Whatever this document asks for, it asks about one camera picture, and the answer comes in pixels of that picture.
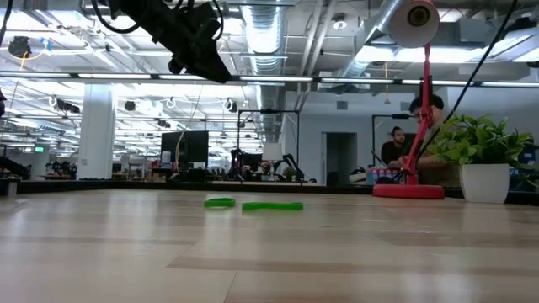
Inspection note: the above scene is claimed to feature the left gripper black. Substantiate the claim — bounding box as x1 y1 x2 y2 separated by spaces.
162 2 232 84

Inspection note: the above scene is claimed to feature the green rubber band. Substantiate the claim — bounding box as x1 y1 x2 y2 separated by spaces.
204 197 236 209
242 201 304 212

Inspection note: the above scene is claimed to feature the black monitor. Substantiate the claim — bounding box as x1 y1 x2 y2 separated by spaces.
160 130 210 183

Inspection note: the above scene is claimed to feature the long ceiling light strip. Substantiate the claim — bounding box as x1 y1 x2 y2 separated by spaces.
0 71 539 88

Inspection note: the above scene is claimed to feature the white column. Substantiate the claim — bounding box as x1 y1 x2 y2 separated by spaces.
77 82 118 181

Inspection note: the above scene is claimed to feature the person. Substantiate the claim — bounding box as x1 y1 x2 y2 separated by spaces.
408 94 462 189
381 125 408 167

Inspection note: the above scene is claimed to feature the colourful box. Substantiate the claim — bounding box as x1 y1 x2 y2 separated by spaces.
365 167 401 186

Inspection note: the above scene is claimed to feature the red desk lamp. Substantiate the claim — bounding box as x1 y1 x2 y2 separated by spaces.
372 0 446 200

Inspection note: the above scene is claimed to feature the small green potted plant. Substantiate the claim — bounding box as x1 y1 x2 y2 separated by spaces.
427 113 539 205

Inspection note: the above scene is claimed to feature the silver ventilation duct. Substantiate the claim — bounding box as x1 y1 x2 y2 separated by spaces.
240 0 290 142

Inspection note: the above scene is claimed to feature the black background station frame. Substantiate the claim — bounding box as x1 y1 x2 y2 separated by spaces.
237 108 301 184
371 112 422 169

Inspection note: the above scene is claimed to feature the black metal table frame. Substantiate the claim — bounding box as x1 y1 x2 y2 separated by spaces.
0 179 539 206

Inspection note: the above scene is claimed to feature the black ceiling cable reel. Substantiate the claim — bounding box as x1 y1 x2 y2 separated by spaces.
7 35 33 60

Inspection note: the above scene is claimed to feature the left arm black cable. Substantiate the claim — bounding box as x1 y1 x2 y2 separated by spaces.
0 0 13 43

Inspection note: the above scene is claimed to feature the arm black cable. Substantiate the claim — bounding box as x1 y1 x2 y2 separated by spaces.
415 0 520 160
0 0 13 43

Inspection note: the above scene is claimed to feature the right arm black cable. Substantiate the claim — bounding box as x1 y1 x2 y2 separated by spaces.
415 0 520 160

